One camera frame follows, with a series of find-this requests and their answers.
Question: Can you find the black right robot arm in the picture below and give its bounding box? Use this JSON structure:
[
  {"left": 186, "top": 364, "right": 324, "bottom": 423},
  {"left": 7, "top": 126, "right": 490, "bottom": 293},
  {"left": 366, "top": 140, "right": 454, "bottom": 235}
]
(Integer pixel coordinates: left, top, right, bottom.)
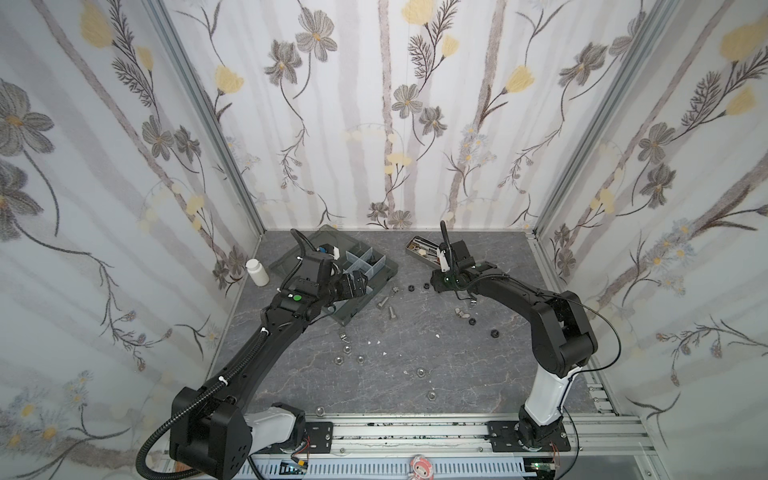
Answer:
[{"left": 430, "top": 221, "right": 599, "bottom": 452}]

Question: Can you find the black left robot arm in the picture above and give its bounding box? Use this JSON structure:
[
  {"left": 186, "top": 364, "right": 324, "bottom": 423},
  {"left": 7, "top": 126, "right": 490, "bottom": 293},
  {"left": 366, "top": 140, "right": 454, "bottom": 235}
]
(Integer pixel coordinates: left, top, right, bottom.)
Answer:
[{"left": 135, "top": 230, "right": 369, "bottom": 479}]

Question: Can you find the green compartment organizer box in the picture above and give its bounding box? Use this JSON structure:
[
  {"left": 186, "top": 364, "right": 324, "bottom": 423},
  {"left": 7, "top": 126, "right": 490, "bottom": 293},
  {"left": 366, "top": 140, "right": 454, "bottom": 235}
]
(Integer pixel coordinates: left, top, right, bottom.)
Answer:
[{"left": 269, "top": 225, "right": 398, "bottom": 326}]

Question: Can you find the white plastic bottle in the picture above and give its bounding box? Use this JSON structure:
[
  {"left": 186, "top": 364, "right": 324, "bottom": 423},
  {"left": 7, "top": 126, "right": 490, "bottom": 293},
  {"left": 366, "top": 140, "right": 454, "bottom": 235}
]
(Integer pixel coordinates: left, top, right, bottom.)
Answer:
[{"left": 245, "top": 258, "right": 270, "bottom": 287}]

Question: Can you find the pink figurine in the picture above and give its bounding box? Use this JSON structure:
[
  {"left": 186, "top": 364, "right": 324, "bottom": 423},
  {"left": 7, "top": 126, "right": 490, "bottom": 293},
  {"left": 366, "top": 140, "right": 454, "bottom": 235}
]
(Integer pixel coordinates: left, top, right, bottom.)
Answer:
[{"left": 408, "top": 455, "right": 435, "bottom": 480}]

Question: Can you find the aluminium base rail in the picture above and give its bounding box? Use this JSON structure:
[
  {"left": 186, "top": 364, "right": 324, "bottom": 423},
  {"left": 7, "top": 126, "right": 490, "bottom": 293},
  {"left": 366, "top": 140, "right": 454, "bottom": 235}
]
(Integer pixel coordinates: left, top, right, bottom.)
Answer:
[{"left": 234, "top": 410, "right": 669, "bottom": 479}]

